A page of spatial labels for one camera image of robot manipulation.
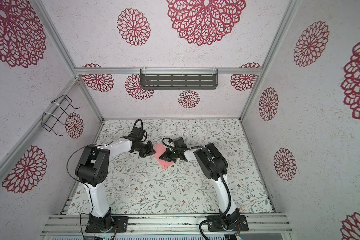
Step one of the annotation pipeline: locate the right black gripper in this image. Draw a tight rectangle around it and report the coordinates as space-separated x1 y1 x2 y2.
160 148 181 163

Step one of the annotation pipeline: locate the pink square paper sheet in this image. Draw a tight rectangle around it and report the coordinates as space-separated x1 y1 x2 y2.
154 144 174 170

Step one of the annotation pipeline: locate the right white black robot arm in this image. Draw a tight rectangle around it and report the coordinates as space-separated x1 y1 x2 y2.
154 143 240 225

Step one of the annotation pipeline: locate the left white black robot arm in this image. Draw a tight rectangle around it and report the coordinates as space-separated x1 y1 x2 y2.
75 138 156 220

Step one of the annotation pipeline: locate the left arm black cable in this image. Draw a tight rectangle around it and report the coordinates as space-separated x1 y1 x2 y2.
132 119 148 140

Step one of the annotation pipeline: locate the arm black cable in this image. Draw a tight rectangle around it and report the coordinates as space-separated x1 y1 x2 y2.
161 137 232 240
132 119 148 140

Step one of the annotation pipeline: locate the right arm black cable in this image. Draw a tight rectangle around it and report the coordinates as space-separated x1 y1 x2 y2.
161 137 232 240

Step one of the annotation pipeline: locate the aluminium front rail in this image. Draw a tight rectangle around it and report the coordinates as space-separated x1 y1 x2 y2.
41 213 293 236

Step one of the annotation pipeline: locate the dark grey slotted wall shelf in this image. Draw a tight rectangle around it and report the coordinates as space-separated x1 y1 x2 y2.
140 69 219 90

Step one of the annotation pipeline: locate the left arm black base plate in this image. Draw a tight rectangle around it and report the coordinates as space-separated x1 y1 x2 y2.
85 216 129 233

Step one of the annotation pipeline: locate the black wire wall rack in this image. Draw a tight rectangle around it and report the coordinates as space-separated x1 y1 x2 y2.
41 94 80 137

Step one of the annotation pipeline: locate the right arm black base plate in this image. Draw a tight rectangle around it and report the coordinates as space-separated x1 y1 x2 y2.
207 215 249 232

